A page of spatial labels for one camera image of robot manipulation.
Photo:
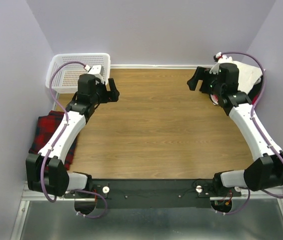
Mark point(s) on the black folded shirt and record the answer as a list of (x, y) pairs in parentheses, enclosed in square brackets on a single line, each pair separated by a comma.
[(256, 89)]

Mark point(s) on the red plaid folded shirt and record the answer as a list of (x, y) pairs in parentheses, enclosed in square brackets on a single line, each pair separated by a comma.
[(45, 128)]

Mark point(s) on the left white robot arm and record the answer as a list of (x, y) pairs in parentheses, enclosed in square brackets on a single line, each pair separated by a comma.
[(45, 170)]

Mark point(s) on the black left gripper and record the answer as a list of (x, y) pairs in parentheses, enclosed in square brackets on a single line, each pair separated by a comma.
[(110, 96)]

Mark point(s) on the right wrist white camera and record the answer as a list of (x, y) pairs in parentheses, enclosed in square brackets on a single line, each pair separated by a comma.
[(215, 69)]

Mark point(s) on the aluminium frame rail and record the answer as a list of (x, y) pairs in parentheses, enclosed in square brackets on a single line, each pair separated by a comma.
[(31, 197)]

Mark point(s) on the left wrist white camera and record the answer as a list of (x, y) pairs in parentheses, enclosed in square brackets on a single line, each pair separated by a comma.
[(98, 72)]

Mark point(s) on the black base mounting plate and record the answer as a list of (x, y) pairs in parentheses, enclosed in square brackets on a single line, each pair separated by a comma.
[(159, 193)]

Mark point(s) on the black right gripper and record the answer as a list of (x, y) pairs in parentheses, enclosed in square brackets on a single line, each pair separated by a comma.
[(201, 73)]

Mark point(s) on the wrist white camera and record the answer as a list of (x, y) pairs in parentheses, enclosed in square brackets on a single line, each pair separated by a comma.
[(98, 72), (215, 69)]

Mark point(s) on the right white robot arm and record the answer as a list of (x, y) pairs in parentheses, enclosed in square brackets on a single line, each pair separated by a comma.
[(266, 170)]

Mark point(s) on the white t shirt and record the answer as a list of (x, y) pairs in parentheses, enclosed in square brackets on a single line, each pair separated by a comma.
[(248, 74)]

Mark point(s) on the white perforated plastic basket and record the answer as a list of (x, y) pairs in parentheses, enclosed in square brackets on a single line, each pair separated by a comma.
[(66, 80)]

